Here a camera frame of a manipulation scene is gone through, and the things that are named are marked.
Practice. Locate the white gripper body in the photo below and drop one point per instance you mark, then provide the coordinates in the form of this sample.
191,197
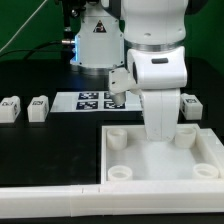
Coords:
160,112

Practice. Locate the white square tabletop tray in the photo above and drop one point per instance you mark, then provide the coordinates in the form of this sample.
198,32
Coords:
127,155

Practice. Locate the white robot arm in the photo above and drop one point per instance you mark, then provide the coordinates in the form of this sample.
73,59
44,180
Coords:
139,43

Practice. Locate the white sheet with tags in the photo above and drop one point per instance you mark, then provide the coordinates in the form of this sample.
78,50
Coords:
92,101

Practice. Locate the white L-shaped obstacle fence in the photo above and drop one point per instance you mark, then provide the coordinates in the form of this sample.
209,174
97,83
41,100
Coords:
113,198

